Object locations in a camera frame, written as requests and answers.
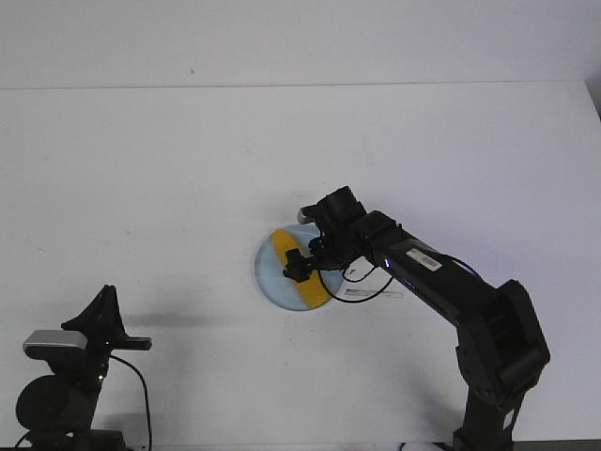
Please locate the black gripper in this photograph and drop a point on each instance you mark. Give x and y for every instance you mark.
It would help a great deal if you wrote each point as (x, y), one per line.
(100, 349)
(337, 245)

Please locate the yellow corn cob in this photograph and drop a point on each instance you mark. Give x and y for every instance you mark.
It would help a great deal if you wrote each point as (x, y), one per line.
(310, 292)

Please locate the light blue round plate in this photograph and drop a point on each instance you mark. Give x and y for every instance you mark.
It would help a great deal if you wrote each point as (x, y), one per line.
(268, 271)

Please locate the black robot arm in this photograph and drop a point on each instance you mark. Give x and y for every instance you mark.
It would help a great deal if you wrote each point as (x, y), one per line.
(57, 410)
(501, 348)

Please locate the clear tape strip horizontal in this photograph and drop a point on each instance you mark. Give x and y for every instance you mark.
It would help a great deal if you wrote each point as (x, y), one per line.
(358, 294)

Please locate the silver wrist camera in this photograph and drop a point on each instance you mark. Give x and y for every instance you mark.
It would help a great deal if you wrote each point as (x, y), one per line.
(308, 215)
(53, 344)

